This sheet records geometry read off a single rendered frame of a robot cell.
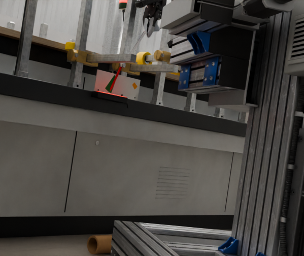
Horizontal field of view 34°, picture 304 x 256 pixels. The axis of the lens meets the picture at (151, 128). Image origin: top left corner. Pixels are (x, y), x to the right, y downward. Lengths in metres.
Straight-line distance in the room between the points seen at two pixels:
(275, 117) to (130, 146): 1.34
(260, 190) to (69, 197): 1.23
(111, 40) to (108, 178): 4.00
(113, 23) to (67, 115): 4.39
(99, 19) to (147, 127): 9.22
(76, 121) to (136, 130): 0.36
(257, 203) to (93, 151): 1.22
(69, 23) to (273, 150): 9.78
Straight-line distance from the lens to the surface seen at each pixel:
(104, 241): 2.26
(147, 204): 2.85
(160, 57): 2.50
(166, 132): 2.58
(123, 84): 2.33
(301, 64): 1.33
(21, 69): 2.05
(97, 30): 11.56
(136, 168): 2.74
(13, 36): 2.22
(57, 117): 2.16
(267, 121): 1.52
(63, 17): 11.01
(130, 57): 1.98
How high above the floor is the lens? 0.55
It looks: 1 degrees up
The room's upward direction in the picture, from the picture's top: 8 degrees clockwise
